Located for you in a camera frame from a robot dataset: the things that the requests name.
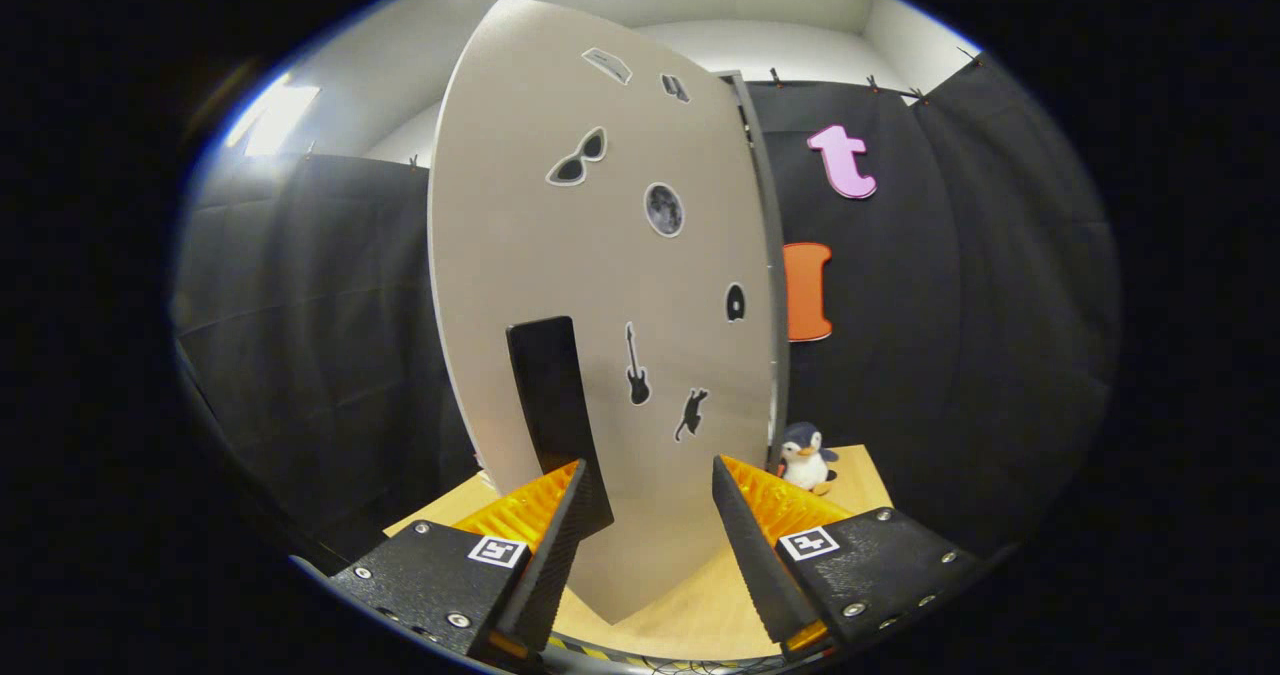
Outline row of black clips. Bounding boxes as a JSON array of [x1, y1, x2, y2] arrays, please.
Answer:
[[300, 45, 987, 172]]

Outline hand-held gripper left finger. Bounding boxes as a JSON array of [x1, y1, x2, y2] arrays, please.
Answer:
[[330, 460, 592, 662]]

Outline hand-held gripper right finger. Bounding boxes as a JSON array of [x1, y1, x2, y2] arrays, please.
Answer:
[[712, 455, 987, 657]]

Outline dark grey shoe cabinet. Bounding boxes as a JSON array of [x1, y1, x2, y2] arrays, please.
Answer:
[[715, 69, 792, 472]]

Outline black door handle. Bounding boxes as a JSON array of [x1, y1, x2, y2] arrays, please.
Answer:
[[505, 316, 615, 542]]

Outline beige shoe cabinet door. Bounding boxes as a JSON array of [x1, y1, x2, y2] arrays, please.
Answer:
[[427, 0, 782, 625]]

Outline small ceiling light panel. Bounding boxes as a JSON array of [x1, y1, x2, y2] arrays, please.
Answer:
[[225, 73, 322, 157]]

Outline black backdrop cloth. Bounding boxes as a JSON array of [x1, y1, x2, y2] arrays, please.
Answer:
[[170, 53, 1123, 568]]

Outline penguin plush toy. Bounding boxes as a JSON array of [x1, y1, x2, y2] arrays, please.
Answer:
[[777, 421, 840, 497]]

